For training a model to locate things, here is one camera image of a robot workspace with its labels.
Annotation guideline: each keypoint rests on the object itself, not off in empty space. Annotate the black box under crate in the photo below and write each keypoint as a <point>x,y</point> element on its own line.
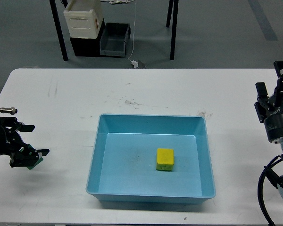
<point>87,47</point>

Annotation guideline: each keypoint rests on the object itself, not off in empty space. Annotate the blue plastic tray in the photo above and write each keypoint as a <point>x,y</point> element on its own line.
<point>123,166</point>

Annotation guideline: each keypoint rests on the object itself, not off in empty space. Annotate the black right table leg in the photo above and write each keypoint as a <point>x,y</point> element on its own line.
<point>174,27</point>

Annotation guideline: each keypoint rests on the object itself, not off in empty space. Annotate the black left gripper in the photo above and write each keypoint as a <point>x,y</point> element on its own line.
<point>18,152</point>

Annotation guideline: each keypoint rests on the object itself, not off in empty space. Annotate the black left table leg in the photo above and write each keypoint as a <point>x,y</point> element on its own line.
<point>58,29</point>

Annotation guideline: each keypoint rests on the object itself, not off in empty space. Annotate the green block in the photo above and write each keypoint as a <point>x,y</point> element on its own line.
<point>34,158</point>

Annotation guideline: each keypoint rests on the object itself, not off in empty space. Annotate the white power adapter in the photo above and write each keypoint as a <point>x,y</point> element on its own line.
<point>134,64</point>

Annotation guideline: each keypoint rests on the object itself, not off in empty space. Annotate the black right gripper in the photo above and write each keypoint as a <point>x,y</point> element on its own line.
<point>269,109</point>

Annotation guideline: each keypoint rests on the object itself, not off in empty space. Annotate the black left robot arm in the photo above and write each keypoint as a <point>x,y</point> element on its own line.
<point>10,112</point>

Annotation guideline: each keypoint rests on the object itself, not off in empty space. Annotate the black rear table leg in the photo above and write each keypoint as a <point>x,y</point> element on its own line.
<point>169,13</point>

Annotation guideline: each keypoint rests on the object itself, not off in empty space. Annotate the dark grey storage bin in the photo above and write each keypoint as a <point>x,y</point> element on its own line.
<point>114,39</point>

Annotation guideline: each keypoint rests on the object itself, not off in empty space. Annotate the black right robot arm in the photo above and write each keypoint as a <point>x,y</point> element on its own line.
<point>275,180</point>

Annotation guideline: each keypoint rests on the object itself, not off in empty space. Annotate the black table leg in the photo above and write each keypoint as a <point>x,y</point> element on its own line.
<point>58,29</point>
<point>169,13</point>
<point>174,27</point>

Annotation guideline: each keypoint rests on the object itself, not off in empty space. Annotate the yellow block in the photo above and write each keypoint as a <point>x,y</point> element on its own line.
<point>165,159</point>

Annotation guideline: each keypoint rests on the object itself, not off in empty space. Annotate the cream plastic crate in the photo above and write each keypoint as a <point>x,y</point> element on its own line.
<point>84,18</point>

